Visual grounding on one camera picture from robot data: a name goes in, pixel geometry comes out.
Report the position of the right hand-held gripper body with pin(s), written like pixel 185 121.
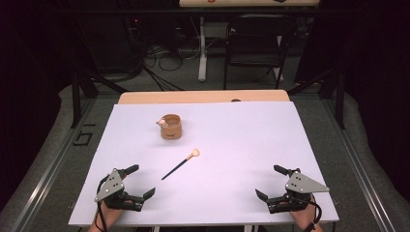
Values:
pixel 301 185

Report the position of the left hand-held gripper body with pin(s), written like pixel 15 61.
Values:
pixel 111 187

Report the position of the wooden cup with animal figure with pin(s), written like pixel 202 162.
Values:
pixel 170 127

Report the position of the person's left hand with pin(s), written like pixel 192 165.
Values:
pixel 112 213

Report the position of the person's right hand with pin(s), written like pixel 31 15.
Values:
pixel 301 215

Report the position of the white table cover board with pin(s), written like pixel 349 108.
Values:
pixel 241 145

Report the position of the light wooden table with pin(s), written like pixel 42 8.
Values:
pixel 193 96

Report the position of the black folding chair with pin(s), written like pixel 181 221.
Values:
pixel 257 53

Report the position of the white desk leg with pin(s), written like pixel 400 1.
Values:
pixel 202 54

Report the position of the aluminium floor rail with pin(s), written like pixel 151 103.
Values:
pixel 361 167
pixel 48 174

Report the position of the black metal frame stand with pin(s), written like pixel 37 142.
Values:
pixel 339 96
pixel 76 100

